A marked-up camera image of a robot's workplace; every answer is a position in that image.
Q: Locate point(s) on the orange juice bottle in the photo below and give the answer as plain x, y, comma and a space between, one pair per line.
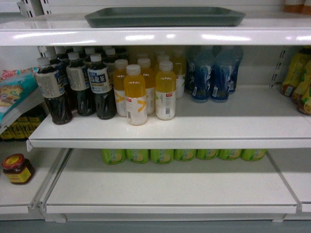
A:
118, 81
135, 94
165, 91

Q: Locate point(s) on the orange juice bottle front right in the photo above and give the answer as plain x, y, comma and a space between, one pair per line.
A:
165, 91

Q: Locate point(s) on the colourful snack package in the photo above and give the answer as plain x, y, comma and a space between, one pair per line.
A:
15, 87

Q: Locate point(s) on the dark tea bottle front left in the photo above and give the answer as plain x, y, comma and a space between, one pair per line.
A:
52, 89

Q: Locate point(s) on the orange juice bottle front left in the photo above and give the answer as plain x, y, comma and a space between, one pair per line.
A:
118, 81

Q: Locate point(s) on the orange juice bottle second row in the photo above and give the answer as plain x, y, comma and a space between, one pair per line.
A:
150, 83

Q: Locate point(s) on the orange bottle top right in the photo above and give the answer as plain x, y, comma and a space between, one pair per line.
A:
297, 6

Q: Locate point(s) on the green drink bottle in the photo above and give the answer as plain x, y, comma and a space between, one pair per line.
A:
253, 154
229, 154
139, 156
184, 155
161, 156
113, 156
207, 154

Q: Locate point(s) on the yellow lemon tea bottle front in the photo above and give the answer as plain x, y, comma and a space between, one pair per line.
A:
302, 94

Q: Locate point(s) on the yellow lemon tea bottle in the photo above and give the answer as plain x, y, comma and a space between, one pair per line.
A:
295, 70
302, 94

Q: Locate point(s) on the white top shelf board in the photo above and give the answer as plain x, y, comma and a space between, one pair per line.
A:
257, 28

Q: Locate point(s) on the dark tea bottle front right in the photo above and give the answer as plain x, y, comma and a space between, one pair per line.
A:
102, 88

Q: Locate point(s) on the grey rectangular serving tray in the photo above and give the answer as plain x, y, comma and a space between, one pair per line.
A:
169, 16

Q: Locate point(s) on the orange juice bottle front centre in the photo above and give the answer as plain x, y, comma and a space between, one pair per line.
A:
135, 94

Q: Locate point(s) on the dark tea bottle front middle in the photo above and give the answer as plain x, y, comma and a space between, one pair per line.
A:
79, 83

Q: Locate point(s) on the dark tea bottle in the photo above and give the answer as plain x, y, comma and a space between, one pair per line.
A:
52, 89
102, 88
79, 83

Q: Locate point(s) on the red lid sauce jar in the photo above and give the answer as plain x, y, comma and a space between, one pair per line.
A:
18, 169

